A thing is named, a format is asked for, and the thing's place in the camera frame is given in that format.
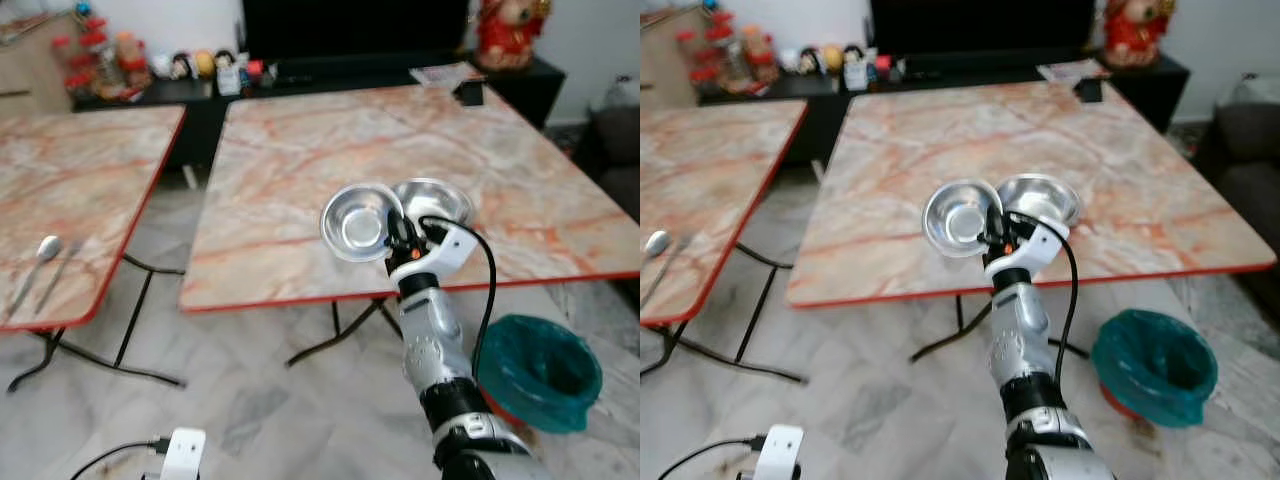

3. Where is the stainless steel bowl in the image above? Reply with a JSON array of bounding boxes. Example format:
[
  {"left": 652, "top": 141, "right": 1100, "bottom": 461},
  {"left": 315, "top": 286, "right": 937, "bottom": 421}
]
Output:
[
  {"left": 319, "top": 182, "right": 406, "bottom": 264},
  {"left": 996, "top": 172, "right": 1084, "bottom": 230},
  {"left": 393, "top": 177, "right": 477, "bottom": 230},
  {"left": 921, "top": 177, "right": 1005, "bottom": 260}
]

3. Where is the large marble folding table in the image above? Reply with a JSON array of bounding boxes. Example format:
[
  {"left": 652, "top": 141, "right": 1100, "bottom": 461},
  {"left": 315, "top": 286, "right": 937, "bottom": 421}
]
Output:
[
  {"left": 785, "top": 79, "right": 1280, "bottom": 364},
  {"left": 177, "top": 83, "right": 641, "bottom": 367}
]

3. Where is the printed magazine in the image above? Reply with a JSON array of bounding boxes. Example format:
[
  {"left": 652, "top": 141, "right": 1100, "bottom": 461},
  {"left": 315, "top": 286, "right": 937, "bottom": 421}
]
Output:
[
  {"left": 409, "top": 62, "right": 477, "bottom": 90},
  {"left": 1036, "top": 59, "right": 1102, "bottom": 85}
]

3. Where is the black TV console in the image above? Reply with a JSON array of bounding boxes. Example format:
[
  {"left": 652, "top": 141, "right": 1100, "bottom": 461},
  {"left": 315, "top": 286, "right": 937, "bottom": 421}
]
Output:
[
  {"left": 71, "top": 54, "right": 567, "bottom": 168},
  {"left": 694, "top": 49, "right": 1192, "bottom": 163}
]

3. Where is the bin with green bag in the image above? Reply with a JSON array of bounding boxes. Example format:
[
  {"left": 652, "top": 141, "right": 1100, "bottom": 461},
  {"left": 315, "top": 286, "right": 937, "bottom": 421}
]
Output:
[
  {"left": 1089, "top": 307, "right": 1220, "bottom": 430},
  {"left": 474, "top": 313, "right": 605, "bottom": 435}
]

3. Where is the black television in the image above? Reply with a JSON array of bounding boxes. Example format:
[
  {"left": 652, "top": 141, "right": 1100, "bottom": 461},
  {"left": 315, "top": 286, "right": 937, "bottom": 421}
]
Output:
[
  {"left": 868, "top": 0, "right": 1097, "bottom": 57},
  {"left": 241, "top": 0, "right": 472, "bottom": 62}
]

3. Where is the red and gold statue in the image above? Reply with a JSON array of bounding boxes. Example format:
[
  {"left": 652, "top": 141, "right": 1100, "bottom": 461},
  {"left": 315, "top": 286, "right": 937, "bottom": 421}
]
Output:
[
  {"left": 1102, "top": 0, "right": 1177, "bottom": 69},
  {"left": 474, "top": 0, "right": 552, "bottom": 72}
]

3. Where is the dark sofa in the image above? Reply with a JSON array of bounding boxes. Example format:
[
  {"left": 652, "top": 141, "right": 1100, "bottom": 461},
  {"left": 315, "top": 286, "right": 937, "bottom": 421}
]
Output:
[{"left": 1194, "top": 100, "right": 1280, "bottom": 293}]

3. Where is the metal spoon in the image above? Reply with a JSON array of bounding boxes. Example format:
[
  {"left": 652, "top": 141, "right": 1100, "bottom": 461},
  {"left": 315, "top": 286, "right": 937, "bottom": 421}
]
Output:
[
  {"left": 7, "top": 235, "right": 64, "bottom": 317},
  {"left": 640, "top": 229, "right": 672, "bottom": 288}
]

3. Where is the pale grey bag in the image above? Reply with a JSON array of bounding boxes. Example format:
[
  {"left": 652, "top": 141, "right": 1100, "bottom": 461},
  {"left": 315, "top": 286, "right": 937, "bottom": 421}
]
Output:
[
  {"left": 599, "top": 74, "right": 641, "bottom": 110},
  {"left": 1227, "top": 71, "right": 1280, "bottom": 107}
]

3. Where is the small marble folding table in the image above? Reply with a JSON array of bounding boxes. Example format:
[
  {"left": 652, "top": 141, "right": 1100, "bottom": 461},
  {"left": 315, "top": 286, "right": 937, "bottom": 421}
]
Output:
[
  {"left": 0, "top": 105, "right": 189, "bottom": 393},
  {"left": 640, "top": 98, "right": 810, "bottom": 387}
]

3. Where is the orange-lidded plastic jar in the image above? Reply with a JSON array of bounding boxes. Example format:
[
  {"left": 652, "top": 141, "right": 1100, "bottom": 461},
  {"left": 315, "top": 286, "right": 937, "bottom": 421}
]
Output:
[
  {"left": 115, "top": 31, "right": 151, "bottom": 73},
  {"left": 741, "top": 25, "right": 776, "bottom": 67}
]

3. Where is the wooden cabinet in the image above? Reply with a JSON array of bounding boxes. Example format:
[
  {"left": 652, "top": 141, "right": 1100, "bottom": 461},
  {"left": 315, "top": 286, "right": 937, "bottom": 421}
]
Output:
[
  {"left": 0, "top": 12, "right": 78, "bottom": 117},
  {"left": 640, "top": 8, "right": 708, "bottom": 110}
]

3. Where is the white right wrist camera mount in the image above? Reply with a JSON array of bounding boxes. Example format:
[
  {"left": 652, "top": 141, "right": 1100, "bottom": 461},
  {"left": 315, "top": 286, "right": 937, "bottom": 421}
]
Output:
[
  {"left": 389, "top": 221, "right": 480, "bottom": 294},
  {"left": 985, "top": 217, "right": 1070, "bottom": 282}
]

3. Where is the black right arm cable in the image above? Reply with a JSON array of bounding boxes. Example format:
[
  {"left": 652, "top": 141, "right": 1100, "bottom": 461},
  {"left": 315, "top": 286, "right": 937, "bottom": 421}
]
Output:
[
  {"left": 417, "top": 214, "right": 499, "bottom": 378},
  {"left": 1004, "top": 209, "right": 1080, "bottom": 388}
]

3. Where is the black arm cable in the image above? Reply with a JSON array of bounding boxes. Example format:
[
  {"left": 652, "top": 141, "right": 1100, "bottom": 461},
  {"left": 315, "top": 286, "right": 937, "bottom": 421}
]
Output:
[
  {"left": 417, "top": 214, "right": 499, "bottom": 378},
  {"left": 69, "top": 439, "right": 172, "bottom": 480},
  {"left": 657, "top": 434, "right": 768, "bottom": 480},
  {"left": 1004, "top": 209, "right": 1080, "bottom": 388}
]

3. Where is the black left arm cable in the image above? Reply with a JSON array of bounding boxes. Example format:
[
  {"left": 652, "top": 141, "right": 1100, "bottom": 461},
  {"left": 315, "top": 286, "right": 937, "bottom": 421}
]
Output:
[
  {"left": 657, "top": 434, "right": 768, "bottom": 480},
  {"left": 69, "top": 439, "right": 172, "bottom": 480}
]

